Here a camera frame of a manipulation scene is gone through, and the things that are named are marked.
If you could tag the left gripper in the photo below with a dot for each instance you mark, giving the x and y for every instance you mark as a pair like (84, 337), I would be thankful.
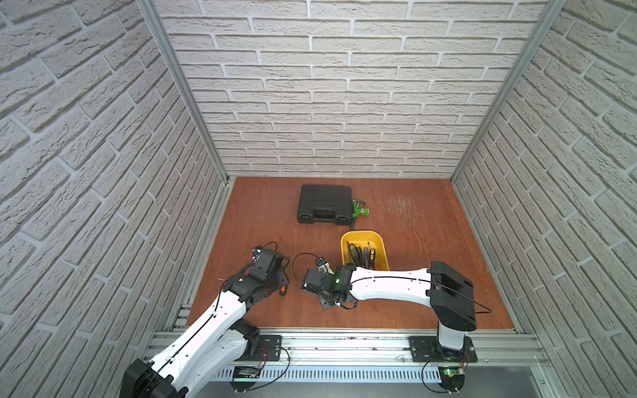
(278, 278)

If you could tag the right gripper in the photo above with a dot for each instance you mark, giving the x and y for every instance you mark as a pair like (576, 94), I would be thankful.
(324, 304)

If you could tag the black yellow cap screwdriver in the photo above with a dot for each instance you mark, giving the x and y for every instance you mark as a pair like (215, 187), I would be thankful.
(359, 251)

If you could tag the black yellow dotted screwdriver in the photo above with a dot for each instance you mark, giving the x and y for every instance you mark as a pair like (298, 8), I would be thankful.
(353, 254)

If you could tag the blue clear handle screwdriver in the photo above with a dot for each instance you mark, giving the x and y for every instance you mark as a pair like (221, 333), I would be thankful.
(366, 258)

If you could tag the black yellow slim screwdriver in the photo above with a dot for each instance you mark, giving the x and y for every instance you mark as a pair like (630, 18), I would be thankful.
(372, 259)

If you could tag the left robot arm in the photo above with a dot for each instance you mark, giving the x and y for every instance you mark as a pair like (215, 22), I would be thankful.
(217, 338)

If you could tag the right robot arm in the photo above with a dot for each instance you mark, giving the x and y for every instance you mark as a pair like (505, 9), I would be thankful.
(440, 287)

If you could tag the yellow storage box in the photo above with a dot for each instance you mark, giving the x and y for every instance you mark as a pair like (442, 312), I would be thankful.
(365, 239)

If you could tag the black plastic tool case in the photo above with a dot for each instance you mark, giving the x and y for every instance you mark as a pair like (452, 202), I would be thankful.
(325, 203)

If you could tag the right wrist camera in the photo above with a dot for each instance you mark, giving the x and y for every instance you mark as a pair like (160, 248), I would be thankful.
(323, 266)

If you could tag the aluminium front rail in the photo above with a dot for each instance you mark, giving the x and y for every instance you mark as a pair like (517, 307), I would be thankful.
(391, 347)

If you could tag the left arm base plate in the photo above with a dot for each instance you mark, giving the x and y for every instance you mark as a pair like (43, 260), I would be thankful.
(266, 347)

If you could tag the green hose nozzle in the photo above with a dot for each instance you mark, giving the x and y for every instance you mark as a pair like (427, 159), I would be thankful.
(360, 209)

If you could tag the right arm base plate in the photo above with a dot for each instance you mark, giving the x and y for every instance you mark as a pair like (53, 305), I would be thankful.
(427, 349)

